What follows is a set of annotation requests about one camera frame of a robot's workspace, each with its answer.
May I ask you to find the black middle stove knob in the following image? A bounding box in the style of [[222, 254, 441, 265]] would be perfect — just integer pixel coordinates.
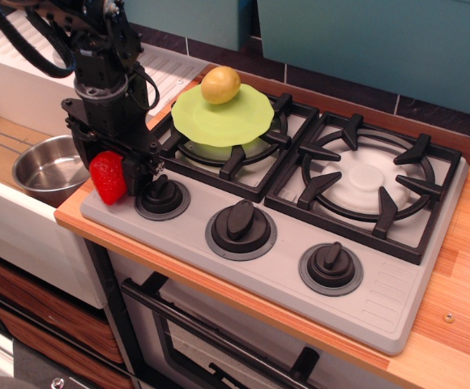
[[205, 199, 278, 262]]

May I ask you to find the black right stove knob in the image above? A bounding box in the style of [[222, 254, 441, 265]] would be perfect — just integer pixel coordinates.
[[298, 242, 364, 297]]

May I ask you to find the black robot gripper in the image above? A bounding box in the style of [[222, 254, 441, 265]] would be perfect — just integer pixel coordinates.
[[62, 79, 163, 196]]

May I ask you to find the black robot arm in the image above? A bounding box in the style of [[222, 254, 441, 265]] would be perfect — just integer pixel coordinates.
[[0, 1, 163, 196]]

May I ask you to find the black burner grate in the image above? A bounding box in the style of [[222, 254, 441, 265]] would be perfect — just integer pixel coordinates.
[[152, 92, 319, 202], [265, 112, 468, 265]]

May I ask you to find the black left stove knob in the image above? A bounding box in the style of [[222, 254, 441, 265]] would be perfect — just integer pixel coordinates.
[[135, 174, 191, 221]]

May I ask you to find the lower wooden drawer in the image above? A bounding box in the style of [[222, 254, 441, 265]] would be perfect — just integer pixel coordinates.
[[0, 305, 134, 389]]

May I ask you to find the black left burner grate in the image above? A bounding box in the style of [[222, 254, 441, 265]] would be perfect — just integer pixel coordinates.
[[152, 92, 319, 202]]

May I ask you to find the black oven door handle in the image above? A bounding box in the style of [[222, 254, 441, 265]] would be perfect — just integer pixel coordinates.
[[121, 279, 319, 388]]

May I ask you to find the upper wooden drawer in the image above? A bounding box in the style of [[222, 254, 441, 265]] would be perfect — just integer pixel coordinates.
[[0, 259, 117, 354]]

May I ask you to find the black right burner grate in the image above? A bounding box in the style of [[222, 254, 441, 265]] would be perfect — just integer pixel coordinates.
[[265, 112, 468, 265]]

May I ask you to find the white toy sink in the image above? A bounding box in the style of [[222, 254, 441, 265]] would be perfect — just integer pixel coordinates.
[[0, 8, 210, 310]]

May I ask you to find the light green plastic plate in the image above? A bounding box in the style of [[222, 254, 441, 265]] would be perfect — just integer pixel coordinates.
[[171, 84, 275, 147]]

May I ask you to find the grey toy stove top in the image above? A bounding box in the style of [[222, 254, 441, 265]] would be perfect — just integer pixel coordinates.
[[79, 76, 470, 356]]

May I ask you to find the black stove knob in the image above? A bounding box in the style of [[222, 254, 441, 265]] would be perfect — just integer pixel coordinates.
[[298, 242, 364, 297], [135, 174, 191, 221], [205, 199, 278, 262]]

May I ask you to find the wooden drawer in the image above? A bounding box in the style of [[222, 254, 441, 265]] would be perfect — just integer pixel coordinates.
[[0, 259, 117, 354], [0, 305, 134, 389]]

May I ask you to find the yellow toy potato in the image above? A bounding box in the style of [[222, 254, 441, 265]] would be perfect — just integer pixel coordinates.
[[200, 66, 241, 105]]

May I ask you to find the small steel pot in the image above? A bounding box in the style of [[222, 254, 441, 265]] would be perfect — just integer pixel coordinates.
[[0, 131, 90, 207]]

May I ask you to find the red toy strawberry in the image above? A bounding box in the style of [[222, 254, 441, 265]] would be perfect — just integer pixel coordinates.
[[89, 151, 127, 205]]

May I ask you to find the toy oven door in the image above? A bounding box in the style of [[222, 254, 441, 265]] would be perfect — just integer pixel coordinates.
[[121, 273, 393, 388]]

